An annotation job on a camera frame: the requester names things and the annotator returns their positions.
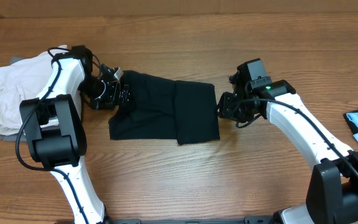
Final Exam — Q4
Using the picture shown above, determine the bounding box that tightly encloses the black t-shirt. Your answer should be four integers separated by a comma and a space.
109, 70, 220, 145

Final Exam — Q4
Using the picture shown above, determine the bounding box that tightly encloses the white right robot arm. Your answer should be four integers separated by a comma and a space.
218, 80, 358, 224

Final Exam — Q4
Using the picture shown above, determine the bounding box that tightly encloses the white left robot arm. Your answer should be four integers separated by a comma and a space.
18, 45, 134, 223

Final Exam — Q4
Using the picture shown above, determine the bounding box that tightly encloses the grey folded garment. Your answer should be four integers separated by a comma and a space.
0, 56, 24, 141

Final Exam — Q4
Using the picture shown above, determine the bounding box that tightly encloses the white folded garment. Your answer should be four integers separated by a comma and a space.
0, 52, 85, 136

